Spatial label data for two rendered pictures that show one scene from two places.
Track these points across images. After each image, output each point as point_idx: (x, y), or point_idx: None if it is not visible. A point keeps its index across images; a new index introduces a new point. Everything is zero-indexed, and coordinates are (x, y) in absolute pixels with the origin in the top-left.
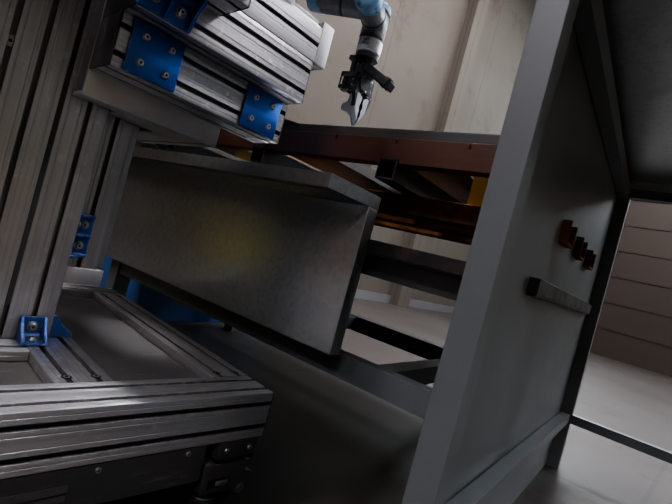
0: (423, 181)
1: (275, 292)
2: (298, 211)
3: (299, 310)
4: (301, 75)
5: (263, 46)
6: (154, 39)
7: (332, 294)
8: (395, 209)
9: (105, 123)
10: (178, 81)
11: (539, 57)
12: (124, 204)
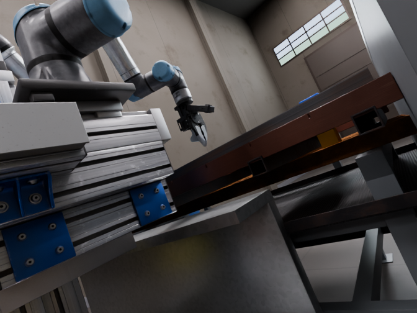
0: (280, 152)
1: (244, 299)
2: (218, 232)
3: (272, 305)
4: (160, 155)
5: (120, 161)
6: (30, 231)
7: (289, 281)
8: (275, 181)
9: (43, 305)
10: (74, 241)
11: (416, 9)
12: (105, 284)
